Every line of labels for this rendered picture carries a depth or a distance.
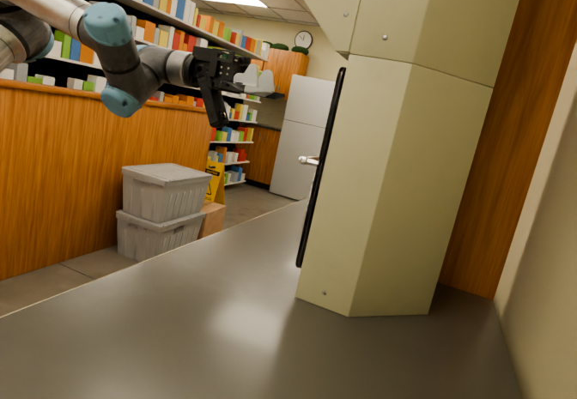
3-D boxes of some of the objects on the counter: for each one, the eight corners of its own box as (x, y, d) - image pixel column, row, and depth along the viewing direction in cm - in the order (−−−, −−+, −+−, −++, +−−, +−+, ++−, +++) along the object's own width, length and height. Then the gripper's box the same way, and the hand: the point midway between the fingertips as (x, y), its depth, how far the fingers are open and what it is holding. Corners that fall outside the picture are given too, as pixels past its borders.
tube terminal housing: (431, 286, 101) (525, -40, 88) (423, 346, 71) (565, -136, 58) (336, 255, 110) (409, -47, 96) (294, 297, 80) (391, -134, 66)
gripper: (179, 40, 82) (273, 55, 75) (212, 53, 94) (296, 67, 87) (173, 82, 84) (264, 101, 77) (206, 90, 95) (288, 106, 88)
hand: (273, 96), depth 83 cm, fingers open, 6 cm apart
